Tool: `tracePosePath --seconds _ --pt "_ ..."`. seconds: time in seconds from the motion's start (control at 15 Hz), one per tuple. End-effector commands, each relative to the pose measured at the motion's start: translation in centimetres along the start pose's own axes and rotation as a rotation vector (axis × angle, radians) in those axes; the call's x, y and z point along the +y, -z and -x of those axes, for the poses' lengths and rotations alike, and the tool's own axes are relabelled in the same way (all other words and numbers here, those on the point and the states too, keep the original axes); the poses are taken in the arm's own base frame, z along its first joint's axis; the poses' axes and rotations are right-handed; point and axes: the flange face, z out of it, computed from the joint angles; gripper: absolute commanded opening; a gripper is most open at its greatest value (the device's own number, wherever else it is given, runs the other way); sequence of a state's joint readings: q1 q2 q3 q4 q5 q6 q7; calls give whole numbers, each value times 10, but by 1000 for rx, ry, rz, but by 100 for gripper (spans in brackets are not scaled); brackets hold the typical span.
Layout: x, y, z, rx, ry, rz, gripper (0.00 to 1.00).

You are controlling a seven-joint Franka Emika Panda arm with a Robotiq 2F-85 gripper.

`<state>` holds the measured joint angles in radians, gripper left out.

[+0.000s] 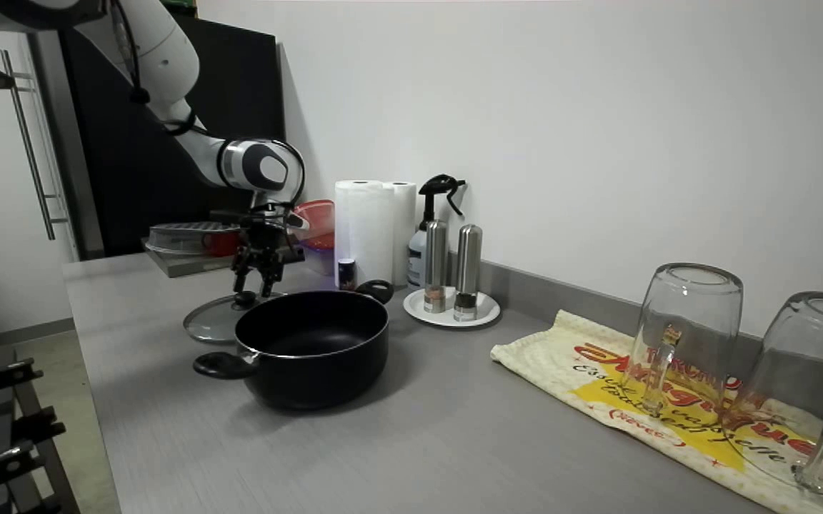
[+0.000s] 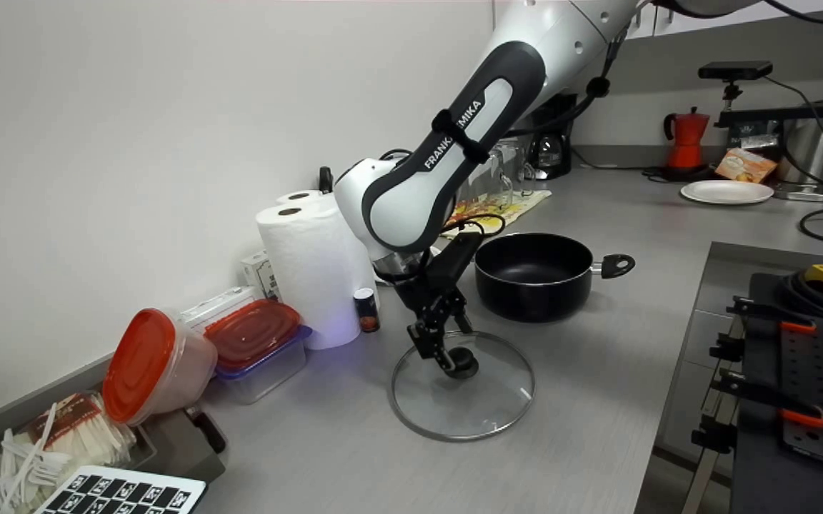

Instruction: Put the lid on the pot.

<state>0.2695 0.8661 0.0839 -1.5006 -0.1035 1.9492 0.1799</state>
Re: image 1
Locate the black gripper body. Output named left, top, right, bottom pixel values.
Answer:
left=229, top=202, right=309, bottom=271

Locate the glass lid with black knob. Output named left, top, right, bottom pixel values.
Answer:
left=180, top=292, right=263, bottom=349

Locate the black cooking pot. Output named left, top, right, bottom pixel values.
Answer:
left=192, top=278, right=396, bottom=415

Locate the red plastic container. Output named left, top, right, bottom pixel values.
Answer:
left=292, top=198, right=337, bottom=258

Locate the small dark bottle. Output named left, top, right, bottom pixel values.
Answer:
left=333, top=255, right=360, bottom=292

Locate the white paper towel roll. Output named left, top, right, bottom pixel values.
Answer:
left=332, top=178, right=422, bottom=288

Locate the black cabinet door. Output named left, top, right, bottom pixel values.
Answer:
left=53, top=11, right=287, bottom=259

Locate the clear spray bottle black trigger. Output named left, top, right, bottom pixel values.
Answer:
left=402, top=171, right=467, bottom=292

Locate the steel salt grinder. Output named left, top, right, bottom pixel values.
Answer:
left=419, top=221, right=450, bottom=315

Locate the steel pepper grinder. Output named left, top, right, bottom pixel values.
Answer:
left=450, top=222, right=484, bottom=322

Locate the round white plate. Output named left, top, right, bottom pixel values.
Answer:
left=399, top=283, right=504, bottom=331

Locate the black metal rack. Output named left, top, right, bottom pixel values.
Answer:
left=0, top=358, right=82, bottom=514

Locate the yellow printed kitchen towel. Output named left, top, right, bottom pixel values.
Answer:
left=487, top=309, right=823, bottom=514

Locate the upturned drinking glass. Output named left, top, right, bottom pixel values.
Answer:
left=749, top=292, right=823, bottom=479
left=624, top=262, right=746, bottom=416

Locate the silver bar door handle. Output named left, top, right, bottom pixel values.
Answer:
left=0, top=48, right=70, bottom=243

